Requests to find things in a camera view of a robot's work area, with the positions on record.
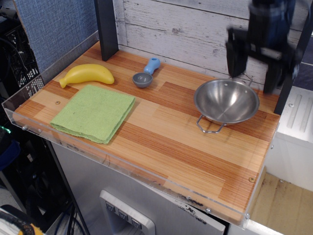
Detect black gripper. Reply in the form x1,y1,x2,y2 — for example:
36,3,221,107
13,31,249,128
225,0,297,94

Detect steel colander bowl with handles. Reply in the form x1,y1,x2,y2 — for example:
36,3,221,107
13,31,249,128
194,73,260,134

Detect white ribbed appliance top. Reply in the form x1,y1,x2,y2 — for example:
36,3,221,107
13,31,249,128
275,87,313,144

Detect green folded cloth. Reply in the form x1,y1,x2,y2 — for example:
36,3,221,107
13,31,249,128
50,85,135,144

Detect yellow plastic banana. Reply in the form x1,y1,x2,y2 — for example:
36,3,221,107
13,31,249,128
59,64,114,88

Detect silver toy fridge cabinet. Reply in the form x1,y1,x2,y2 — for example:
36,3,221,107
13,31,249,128
51,143,229,235

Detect grey dispenser button panel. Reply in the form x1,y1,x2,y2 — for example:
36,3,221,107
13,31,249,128
99,190,156,235

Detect black plastic crate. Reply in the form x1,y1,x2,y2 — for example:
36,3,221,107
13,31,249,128
0,25,39,88

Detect clear acrylic table guard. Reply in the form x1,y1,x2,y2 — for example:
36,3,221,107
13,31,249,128
3,80,277,226

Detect yellow black object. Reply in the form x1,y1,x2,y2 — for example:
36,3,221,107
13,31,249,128
18,224,44,235

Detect right dark vertical post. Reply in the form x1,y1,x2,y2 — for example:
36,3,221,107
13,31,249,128
274,2,313,115

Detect dark vertical post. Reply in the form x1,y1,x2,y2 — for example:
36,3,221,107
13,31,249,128
274,2,313,115
94,0,119,61

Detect blue handled grey spoon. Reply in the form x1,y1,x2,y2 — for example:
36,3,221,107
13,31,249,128
132,58,160,88

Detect left dark vertical post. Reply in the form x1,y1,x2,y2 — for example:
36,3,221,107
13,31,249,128
94,0,119,61

